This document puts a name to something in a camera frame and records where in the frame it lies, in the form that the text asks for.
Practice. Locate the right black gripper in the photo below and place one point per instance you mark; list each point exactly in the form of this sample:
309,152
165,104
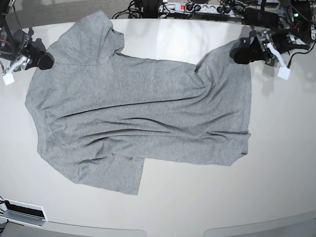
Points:
36,56

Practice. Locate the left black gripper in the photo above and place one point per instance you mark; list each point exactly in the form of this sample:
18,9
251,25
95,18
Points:
253,47

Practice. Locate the grey t-shirt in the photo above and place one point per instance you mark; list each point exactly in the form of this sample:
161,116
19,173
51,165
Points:
99,113

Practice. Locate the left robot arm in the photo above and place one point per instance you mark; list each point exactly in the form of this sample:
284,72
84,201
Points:
291,26

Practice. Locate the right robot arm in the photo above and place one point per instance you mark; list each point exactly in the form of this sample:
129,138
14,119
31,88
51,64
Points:
18,48

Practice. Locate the black power adapter brick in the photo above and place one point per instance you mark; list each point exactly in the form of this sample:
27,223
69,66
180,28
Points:
255,17

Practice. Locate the white power strip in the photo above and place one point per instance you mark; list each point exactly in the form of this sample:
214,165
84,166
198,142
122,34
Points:
187,8

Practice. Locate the white slotted table bracket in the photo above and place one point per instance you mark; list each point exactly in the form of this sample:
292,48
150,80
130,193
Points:
22,213

